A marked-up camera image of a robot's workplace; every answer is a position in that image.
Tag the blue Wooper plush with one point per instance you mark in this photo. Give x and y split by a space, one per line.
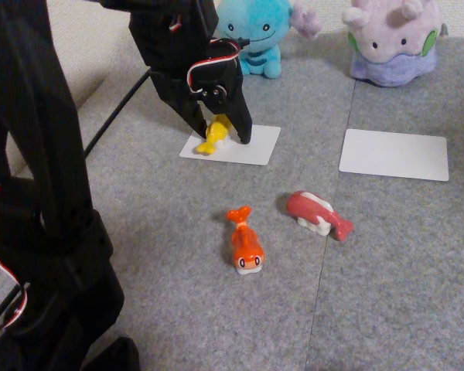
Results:
259 27

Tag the beige cushion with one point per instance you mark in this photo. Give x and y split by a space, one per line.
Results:
93 46

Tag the purple Goomy plush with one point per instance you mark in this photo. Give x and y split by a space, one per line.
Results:
390 42

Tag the yellow egg sushi toy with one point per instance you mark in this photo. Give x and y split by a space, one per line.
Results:
215 133

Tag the red tuna sushi toy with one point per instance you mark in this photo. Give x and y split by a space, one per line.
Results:
313 210

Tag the white rectangular card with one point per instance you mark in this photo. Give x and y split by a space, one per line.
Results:
255 147
394 154

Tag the orange shrimp sushi toy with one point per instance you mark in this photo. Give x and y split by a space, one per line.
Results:
247 247

